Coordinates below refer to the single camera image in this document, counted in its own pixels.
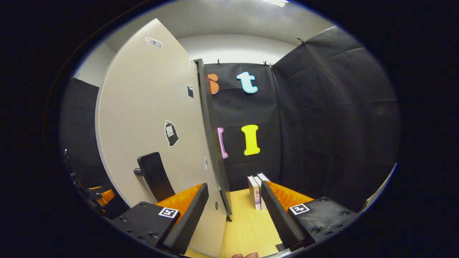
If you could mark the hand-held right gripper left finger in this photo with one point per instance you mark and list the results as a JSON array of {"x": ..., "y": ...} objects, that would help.
[{"x": 190, "y": 218}]

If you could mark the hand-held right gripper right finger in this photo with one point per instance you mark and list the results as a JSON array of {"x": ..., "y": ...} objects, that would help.
[{"x": 278, "y": 215}]

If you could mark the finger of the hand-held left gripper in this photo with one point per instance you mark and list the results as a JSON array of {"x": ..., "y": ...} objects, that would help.
[
  {"x": 107, "y": 196},
  {"x": 94, "y": 187}
]

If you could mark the beige cabinet door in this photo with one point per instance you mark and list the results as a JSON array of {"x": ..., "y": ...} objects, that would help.
[{"x": 143, "y": 107}]

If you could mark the pink spine book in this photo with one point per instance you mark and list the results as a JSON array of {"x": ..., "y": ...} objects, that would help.
[{"x": 254, "y": 193}]

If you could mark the white spine book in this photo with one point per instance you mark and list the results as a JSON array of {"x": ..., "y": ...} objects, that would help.
[{"x": 258, "y": 178}]

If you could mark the black backdrop cloth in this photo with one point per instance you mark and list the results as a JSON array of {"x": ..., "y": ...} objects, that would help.
[{"x": 322, "y": 125}]

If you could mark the white cloth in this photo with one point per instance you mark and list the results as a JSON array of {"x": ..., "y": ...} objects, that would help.
[{"x": 385, "y": 184}]

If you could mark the long ceiling light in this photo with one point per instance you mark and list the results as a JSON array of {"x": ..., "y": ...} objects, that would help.
[{"x": 276, "y": 1}]

